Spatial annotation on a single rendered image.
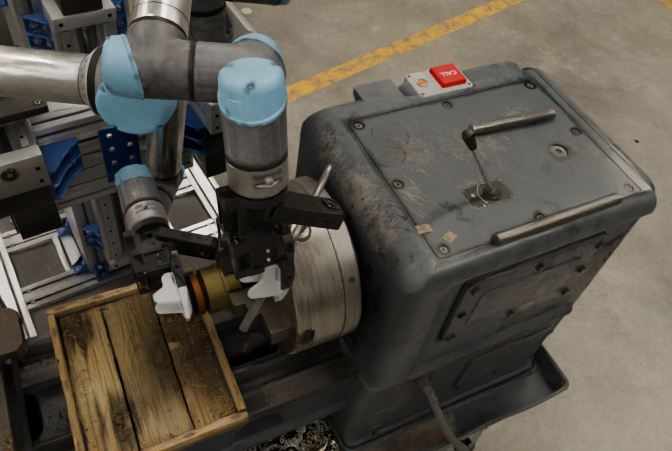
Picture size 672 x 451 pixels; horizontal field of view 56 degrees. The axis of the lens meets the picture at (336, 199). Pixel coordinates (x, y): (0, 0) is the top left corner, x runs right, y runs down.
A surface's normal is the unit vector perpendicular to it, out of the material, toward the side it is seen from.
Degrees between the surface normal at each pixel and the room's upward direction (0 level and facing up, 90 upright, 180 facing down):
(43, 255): 0
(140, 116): 89
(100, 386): 0
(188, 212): 0
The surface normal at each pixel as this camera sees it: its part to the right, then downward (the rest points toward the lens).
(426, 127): 0.13, -0.65
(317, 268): 0.36, -0.07
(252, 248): 0.45, 0.55
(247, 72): 0.02, -0.79
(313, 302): 0.43, 0.27
